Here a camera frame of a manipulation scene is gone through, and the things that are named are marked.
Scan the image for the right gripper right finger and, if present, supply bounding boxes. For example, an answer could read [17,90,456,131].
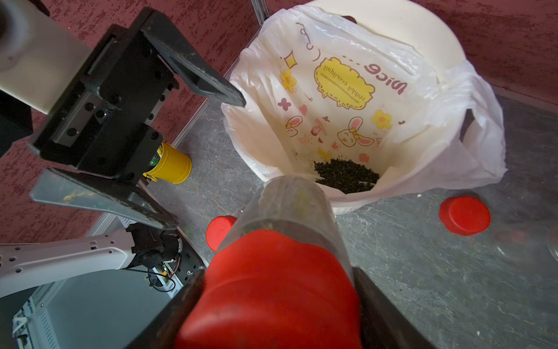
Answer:
[353,267,434,349]

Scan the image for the yellow pencil cup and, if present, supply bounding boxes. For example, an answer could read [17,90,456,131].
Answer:
[143,142,193,184]

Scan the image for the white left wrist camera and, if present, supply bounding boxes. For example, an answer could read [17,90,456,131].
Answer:
[1,1,92,114]

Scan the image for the cream plastic trash bin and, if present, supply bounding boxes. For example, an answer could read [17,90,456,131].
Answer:
[308,0,466,79]

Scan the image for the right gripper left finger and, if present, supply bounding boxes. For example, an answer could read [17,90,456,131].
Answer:
[124,268,206,349]

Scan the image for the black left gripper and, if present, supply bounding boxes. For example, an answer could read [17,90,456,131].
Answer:
[30,7,246,230]

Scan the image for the white printed bin liner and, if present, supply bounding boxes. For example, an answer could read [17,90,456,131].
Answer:
[221,4,507,215]

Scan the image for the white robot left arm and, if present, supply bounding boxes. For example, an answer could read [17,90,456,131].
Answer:
[1,1,246,296]

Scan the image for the dark tea leaves pile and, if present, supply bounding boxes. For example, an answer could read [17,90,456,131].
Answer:
[314,159,380,194]

